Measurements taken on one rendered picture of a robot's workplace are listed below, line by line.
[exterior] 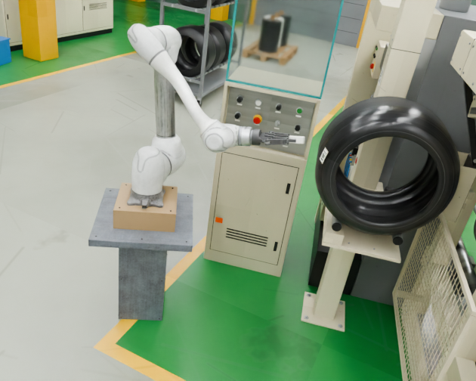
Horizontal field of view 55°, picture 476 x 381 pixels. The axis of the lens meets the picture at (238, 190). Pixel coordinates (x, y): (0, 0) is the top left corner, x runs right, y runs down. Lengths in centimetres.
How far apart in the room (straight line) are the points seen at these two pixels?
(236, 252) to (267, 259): 22
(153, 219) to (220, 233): 86
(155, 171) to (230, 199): 78
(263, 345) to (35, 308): 132
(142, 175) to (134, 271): 56
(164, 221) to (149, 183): 20
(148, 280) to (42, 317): 65
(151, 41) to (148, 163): 57
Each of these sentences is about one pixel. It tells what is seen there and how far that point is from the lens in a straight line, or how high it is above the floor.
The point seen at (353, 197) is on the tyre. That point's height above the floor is 94.
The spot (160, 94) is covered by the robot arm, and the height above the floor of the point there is 126.
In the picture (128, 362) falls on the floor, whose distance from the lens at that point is 263.
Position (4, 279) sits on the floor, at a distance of 319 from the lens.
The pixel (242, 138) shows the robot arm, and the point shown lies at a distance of 209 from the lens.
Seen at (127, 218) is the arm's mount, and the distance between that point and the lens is 235.
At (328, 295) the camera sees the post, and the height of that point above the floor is 19.
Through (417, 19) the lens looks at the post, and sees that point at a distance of 226.
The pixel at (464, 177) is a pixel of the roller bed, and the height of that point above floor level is 115.
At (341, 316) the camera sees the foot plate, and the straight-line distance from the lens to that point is 307.
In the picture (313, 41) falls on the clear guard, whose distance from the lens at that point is 258.
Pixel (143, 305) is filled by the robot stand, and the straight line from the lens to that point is 274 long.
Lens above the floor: 204
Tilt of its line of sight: 30 degrees down
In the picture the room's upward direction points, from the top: 9 degrees clockwise
